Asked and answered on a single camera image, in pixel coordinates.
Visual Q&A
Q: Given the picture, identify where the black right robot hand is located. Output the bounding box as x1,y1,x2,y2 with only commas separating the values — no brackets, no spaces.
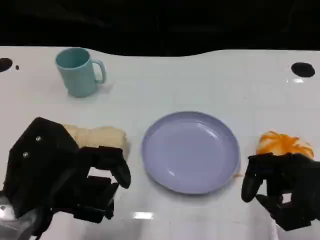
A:
241,151,320,232

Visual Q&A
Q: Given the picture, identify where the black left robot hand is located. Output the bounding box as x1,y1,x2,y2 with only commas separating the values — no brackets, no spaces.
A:
51,145,132,224

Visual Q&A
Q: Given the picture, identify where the beige towel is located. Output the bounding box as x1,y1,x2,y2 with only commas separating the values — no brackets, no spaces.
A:
62,124,130,161

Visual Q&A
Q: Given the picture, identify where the orange and white bread roll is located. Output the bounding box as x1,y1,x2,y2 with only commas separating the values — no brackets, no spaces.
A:
255,129,315,160

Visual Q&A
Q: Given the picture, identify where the lilac plate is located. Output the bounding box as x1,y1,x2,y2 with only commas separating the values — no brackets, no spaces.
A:
141,111,241,195

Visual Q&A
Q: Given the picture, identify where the pale green mug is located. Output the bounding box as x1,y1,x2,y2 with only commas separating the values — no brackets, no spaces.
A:
55,47,107,98

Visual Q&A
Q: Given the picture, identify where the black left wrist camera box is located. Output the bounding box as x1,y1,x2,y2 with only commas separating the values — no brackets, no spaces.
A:
2,116,81,219

